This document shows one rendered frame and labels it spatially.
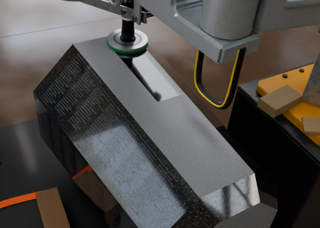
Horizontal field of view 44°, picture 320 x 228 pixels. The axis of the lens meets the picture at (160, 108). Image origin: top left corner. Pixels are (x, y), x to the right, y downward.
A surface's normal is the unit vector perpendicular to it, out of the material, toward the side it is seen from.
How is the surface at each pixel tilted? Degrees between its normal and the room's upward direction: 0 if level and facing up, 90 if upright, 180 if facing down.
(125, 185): 45
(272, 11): 90
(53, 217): 0
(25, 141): 0
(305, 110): 0
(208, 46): 90
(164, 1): 90
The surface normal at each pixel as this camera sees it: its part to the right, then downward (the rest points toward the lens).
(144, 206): -0.54, -0.33
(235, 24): 0.13, 0.65
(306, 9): 0.36, 0.63
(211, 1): -0.82, 0.32
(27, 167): 0.07, -0.76
